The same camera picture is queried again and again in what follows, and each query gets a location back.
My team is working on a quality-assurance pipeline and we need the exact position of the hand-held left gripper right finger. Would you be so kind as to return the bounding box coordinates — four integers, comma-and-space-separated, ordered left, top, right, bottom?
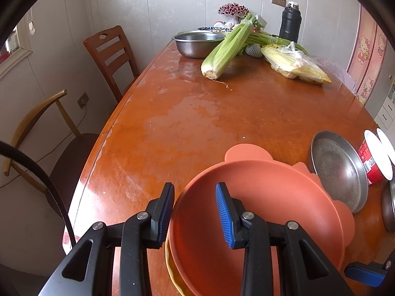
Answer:
215, 183, 355, 296

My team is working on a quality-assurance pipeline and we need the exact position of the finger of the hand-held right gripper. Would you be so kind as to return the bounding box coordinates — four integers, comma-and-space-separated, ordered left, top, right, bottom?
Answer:
344, 248, 395, 287

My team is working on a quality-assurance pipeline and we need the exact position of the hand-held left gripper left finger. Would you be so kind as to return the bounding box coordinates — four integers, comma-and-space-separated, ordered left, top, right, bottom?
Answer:
39, 183, 175, 296

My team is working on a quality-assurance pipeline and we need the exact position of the yellow bowl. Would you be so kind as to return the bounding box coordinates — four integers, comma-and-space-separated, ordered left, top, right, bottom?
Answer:
165, 237, 193, 296

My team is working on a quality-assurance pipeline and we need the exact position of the orange bowl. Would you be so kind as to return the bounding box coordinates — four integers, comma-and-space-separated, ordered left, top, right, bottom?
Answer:
168, 160, 344, 296

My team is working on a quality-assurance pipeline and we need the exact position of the small steel bowl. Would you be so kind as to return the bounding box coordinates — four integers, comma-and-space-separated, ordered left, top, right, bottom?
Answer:
381, 179, 395, 233

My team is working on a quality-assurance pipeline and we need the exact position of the steel plate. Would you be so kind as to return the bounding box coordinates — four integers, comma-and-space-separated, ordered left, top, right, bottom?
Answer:
306, 130, 369, 214

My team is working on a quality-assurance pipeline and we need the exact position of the white bowl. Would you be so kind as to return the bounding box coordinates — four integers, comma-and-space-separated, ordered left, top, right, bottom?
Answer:
376, 128, 395, 162

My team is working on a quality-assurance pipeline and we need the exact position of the chair with yellow backrest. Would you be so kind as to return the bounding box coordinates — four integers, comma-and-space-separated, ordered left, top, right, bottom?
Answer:
3, 89, 100, 198

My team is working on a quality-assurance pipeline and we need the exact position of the red paper bowl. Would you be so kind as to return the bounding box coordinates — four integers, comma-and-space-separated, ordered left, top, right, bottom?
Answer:
357, 129, 394, 185

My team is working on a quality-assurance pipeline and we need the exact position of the white cabinet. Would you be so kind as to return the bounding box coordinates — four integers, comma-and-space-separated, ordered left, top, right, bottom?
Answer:
373, 77, 395, 130

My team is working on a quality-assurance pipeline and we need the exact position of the plastic bag of corn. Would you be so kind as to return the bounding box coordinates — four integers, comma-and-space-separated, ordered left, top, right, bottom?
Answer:
261, 41, 332, 85

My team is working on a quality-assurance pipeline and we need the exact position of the long celery bunch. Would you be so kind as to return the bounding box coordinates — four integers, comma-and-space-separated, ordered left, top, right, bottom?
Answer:
201, 14, 262, 80

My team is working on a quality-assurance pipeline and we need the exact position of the fruit in foam net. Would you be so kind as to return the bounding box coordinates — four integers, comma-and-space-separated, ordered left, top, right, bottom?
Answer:
245, 44, 263, 59

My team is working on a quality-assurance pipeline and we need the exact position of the large steel basin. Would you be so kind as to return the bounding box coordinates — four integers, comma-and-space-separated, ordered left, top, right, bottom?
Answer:
172, 30, 227, 58

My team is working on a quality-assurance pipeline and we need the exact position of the brown wooden chair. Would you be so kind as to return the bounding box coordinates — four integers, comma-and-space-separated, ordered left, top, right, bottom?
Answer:
83, 25, 139, 104

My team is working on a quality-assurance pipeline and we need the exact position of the wrapped celery bunch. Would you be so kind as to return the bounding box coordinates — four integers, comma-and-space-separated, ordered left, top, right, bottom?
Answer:
247, 32, 309, 56

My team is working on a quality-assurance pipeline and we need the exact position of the purple cloth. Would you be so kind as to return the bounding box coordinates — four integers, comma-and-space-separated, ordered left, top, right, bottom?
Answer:
318, 55, 358, 94

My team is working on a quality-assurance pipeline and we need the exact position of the blue patterned plate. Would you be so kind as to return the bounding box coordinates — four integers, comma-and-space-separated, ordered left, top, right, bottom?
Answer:
197, 26, 233, 34

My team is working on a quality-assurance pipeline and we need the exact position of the black thermos bottle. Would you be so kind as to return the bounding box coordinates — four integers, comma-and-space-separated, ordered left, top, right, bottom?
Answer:
279, 2, 301, 44

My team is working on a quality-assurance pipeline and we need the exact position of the dark red flower bouquet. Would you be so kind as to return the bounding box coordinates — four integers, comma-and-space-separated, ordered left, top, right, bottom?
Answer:
218, 3, 250, 17

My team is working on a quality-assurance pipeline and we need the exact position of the pink cartoon wardrobe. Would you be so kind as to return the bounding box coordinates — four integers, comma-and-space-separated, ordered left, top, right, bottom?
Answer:
346, 4, 388, 105

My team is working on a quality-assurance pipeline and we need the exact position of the black cable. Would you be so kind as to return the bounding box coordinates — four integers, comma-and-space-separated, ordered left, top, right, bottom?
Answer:
0, 140, 76, 250

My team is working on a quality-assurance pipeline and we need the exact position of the white window frame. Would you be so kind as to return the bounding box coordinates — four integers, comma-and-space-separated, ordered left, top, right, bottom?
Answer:
0, 25, 33, 81

